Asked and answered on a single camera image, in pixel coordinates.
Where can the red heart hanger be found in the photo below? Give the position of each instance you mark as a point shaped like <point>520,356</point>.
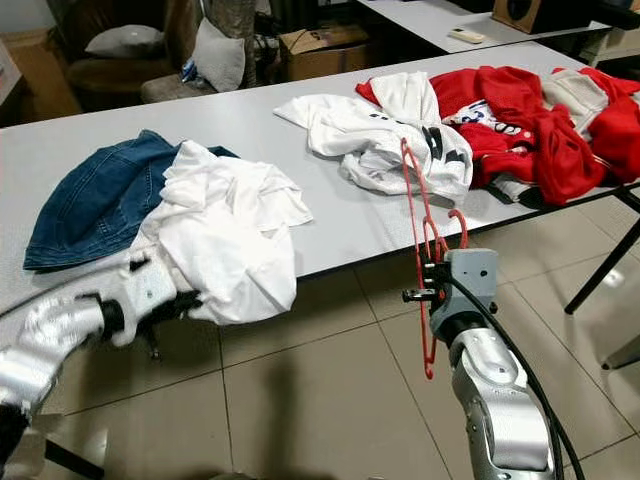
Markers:
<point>430,350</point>

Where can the white shirt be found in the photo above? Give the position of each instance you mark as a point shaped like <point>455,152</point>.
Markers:
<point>230,240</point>

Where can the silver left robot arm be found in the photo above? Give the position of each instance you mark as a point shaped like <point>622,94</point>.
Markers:
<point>50,345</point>

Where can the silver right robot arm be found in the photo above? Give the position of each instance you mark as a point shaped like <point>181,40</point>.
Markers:
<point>495,400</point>

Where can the blue denim garment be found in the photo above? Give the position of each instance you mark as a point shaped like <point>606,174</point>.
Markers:
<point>95,200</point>

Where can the white jacket black marks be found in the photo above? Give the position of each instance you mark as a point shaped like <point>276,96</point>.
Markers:
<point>370,140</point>

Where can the red varsity jacket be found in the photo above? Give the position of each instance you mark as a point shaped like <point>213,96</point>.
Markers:
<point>560,160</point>

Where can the black table leg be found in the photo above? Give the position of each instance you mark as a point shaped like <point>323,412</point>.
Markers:
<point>600,268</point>

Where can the beige garment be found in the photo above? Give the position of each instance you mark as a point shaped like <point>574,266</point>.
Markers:
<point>575,98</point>

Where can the plain red garment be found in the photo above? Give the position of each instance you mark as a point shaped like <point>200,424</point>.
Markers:
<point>615,130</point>

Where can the white remote control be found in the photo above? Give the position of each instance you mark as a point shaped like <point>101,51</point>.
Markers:
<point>467,35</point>

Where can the brown cardboard box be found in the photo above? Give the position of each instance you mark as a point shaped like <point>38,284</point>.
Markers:
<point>320,55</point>

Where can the white long table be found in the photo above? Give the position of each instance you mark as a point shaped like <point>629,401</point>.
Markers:
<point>420,20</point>

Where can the brown armchair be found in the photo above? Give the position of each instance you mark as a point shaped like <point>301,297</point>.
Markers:
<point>80,75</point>

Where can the pale square cushion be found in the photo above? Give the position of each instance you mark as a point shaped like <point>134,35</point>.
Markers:
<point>218,58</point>

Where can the wooden speaker box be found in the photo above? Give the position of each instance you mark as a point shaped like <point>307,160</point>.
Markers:
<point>545,12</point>

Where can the grey pillow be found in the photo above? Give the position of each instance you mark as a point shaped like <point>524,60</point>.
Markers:
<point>125,42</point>

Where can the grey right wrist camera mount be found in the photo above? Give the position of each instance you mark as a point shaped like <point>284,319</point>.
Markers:
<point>470,280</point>

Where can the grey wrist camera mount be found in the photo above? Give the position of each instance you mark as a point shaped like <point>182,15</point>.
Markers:
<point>470,280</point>
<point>140,295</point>

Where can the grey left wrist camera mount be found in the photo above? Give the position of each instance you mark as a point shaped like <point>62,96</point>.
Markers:
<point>140,295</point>

